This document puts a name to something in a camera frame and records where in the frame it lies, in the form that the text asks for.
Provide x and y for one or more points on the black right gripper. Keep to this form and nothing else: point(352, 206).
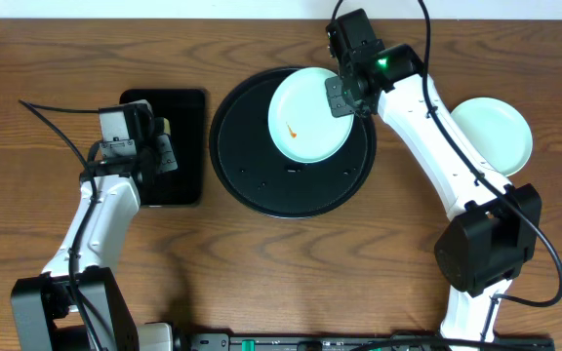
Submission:
point(339, 108)

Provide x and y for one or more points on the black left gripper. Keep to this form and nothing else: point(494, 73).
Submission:
point(162, 152)

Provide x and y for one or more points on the yellow green sponge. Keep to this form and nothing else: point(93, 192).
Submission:
point(166, 126)

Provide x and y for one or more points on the light blue plate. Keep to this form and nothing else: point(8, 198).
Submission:
point(498, 132)
point(300, 120)

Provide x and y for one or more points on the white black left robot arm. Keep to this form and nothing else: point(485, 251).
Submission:
point(75, 303)

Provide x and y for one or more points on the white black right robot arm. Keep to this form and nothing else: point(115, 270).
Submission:
point(493, 226)

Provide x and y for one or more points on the black rectangular tray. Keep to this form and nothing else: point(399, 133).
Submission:
point(185, 110)

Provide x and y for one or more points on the black round tray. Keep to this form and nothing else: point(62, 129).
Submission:
point(258, 175)

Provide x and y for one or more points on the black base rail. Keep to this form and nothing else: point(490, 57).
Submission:
point(401, 341)

